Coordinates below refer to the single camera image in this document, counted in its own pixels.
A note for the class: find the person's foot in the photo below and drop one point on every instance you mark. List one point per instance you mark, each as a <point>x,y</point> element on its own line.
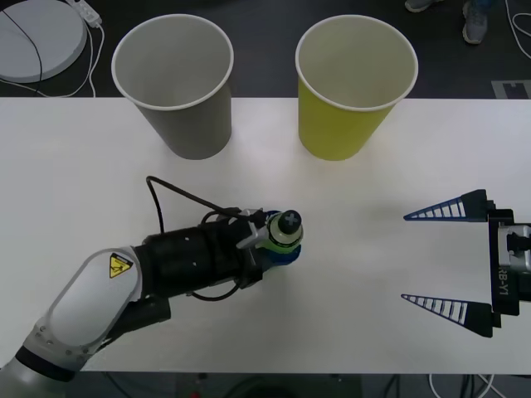
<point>477,22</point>
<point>419,5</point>

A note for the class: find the grey plastic waste bin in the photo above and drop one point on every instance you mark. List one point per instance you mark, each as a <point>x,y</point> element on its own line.
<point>195,128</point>

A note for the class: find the small green plastic bottle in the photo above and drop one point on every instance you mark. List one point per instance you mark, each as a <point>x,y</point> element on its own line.
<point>286,232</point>

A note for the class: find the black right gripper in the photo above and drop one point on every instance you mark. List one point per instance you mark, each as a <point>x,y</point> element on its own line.
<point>504,298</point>

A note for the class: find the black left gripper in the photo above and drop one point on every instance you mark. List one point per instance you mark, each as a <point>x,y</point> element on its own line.
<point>253,265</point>

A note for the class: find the right arm with wrist camera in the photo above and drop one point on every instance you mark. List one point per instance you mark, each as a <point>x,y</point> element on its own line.
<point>516,253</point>

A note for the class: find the silver-grey black left arm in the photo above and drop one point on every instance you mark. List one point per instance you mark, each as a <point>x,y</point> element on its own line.
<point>95,298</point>

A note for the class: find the white power strip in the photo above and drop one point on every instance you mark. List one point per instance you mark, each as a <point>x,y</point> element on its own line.
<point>88,11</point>

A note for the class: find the round grey floor base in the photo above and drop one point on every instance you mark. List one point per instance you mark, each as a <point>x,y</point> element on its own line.
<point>37,37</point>

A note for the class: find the yellow-green plastic waste bin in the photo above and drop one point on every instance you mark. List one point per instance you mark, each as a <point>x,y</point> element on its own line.
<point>332,132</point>

